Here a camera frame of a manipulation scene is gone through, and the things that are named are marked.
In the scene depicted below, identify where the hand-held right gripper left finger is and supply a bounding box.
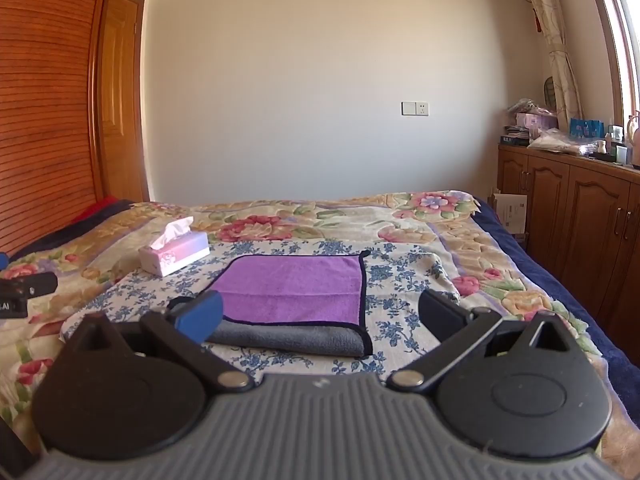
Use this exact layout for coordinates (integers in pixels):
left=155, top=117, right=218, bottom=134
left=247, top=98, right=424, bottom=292
left=62, top=290, right=254, bottom=395

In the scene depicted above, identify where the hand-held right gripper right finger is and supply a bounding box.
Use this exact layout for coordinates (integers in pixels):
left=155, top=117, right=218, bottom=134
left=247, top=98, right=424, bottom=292
left=386, top=288, right=587, bottom=394

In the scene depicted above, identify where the purple and grey towel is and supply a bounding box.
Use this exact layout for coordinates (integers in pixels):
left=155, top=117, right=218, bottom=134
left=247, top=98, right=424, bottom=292
left=205, top=249, right=374, bottom=359

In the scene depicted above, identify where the blue floral white cloth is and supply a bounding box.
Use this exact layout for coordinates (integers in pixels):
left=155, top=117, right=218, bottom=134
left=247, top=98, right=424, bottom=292
left=60, top=239, right=462, bottom=377

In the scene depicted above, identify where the pink tissue box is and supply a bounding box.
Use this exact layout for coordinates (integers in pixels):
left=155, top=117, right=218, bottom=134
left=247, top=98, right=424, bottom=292
left=138, top=216, right=210, bottom=278

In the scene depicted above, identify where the red cloth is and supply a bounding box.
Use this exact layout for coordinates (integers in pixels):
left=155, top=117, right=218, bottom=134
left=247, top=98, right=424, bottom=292
left=70, top=197, right=120, bottom=227

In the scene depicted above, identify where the dark blue bedsheet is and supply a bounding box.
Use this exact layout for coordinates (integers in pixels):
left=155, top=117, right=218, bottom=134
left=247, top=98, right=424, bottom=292
left=471, top=197, right=640, bottom=413

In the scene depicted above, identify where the white paper box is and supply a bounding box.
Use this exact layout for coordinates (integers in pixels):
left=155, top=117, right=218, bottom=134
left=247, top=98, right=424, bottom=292
left=492, top=191, right=529, bottom=236

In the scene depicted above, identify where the large floral blanket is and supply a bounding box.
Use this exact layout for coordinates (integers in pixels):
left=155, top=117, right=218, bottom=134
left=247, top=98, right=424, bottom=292
left=0, top=190, right=640, bottom=480

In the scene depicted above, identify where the wooden cabinet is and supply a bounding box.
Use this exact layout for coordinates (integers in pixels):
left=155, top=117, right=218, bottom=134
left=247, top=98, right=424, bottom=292
left=497, top=142, right=640, bottom=347

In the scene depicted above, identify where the slatted wooden wardrobe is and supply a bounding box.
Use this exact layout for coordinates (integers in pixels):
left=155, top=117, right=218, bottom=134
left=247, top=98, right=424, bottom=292
left=0, top=0, right=119, bottom=257

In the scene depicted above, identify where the stack of dark books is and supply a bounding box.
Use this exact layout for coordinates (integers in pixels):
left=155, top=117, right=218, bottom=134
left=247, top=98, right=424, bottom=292
left=501, top=125, right=531, bottom=147

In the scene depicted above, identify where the wooden door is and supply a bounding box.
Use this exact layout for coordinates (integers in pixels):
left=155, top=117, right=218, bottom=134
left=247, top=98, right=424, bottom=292
left=97, top=0, right=151, bottom=204

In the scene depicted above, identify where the clear plastic bag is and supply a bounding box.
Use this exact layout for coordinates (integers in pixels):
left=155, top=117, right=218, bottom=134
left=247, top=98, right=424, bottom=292
left=527, top=128, right=599, bottom=157

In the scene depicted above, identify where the crumpled plastic wrapping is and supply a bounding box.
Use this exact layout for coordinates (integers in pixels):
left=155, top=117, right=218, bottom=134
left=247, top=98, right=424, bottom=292
left=507, top=98, right=557, bottom=116

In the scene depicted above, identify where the blue box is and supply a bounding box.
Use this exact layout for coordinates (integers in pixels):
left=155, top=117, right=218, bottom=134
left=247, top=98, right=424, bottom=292
left=569, top=118, right=605, bottom=139

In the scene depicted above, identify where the patterned beige curtain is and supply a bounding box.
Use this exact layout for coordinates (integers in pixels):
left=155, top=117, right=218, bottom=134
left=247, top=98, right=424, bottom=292
left=515, top=0, right=584, bottom=122

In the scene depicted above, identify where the wooden window frame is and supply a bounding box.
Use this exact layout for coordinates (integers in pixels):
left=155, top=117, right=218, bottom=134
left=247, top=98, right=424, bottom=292
left=582, top=0, right=640, bottom=128

